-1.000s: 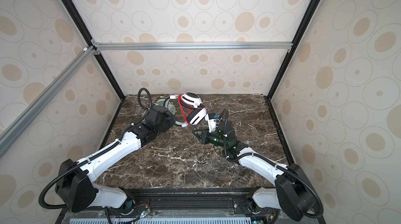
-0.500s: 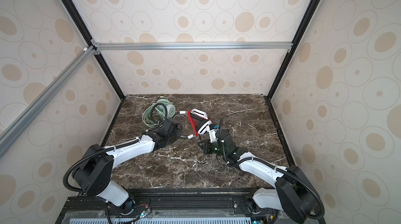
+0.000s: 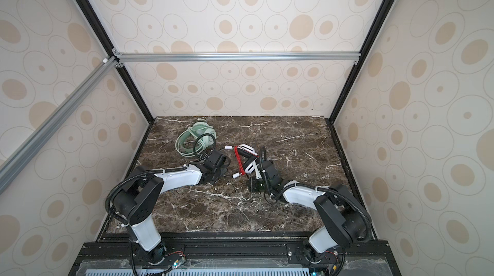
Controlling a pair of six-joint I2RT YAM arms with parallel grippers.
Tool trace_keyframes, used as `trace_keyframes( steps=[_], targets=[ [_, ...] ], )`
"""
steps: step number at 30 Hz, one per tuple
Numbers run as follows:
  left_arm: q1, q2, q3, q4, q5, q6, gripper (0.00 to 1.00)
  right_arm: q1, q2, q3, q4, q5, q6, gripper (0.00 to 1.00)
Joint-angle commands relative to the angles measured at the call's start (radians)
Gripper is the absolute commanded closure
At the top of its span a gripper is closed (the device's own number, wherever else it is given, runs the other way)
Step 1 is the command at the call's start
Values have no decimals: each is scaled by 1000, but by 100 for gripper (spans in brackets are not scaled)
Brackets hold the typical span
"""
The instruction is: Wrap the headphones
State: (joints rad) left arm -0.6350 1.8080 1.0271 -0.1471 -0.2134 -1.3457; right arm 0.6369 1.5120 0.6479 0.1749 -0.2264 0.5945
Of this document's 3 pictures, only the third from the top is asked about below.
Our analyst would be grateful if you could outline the horizontal aluminium frame bar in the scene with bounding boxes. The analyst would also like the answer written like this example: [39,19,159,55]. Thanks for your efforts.
[116,51,361,62]

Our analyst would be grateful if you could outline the right black frame post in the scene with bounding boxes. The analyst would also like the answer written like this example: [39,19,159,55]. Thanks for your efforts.
[327,0,395,126]

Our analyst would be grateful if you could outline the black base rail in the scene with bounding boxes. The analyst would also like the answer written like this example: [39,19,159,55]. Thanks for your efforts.
[69,232,400,275]

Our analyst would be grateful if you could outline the left slanted aluminium frame bar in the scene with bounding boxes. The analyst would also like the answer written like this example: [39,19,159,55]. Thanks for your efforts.
[1,57,117,192]

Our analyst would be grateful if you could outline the mint green wired headphones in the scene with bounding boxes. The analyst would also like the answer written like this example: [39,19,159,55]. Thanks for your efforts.
[175,119,217,158]

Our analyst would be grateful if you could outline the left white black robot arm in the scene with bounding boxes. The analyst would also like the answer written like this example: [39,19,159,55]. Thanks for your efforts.
[104,133,229,253]

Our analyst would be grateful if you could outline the left black frame post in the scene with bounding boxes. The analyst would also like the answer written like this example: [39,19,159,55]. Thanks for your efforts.
[75,0,154,124]

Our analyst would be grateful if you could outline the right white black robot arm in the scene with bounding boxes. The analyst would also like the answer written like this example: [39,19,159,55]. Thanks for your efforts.
[248,147,373,260]

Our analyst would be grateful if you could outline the white black red-cabled headphones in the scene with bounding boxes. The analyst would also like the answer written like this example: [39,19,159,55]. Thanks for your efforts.
[225,144,261,179]

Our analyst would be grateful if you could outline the black frame post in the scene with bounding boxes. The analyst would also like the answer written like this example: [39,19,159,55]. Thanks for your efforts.
[75,0,154,124]
[327,0,395,126]

